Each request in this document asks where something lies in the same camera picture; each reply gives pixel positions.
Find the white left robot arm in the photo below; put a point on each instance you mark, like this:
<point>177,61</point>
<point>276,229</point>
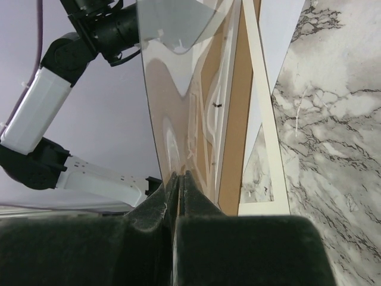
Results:
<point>27,156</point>

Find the brown backing board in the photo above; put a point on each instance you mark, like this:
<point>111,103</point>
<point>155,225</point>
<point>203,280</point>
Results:
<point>232,172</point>

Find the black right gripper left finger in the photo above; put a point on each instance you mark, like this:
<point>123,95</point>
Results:
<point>134,249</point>

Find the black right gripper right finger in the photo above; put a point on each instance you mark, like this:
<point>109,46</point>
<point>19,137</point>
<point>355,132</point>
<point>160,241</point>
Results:
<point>215,249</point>

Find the white photo paper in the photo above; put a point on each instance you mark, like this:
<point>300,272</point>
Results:
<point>277,22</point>

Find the white photo mat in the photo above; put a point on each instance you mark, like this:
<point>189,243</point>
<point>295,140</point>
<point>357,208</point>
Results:
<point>280,203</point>

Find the white picture frame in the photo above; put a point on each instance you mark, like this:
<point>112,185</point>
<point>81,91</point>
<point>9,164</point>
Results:
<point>229,104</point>

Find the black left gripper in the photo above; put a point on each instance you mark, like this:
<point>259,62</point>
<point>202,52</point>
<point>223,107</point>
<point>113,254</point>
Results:
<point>102,27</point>

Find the clear acrylic sheet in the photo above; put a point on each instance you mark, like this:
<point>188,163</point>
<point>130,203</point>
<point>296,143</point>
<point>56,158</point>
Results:
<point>188,54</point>

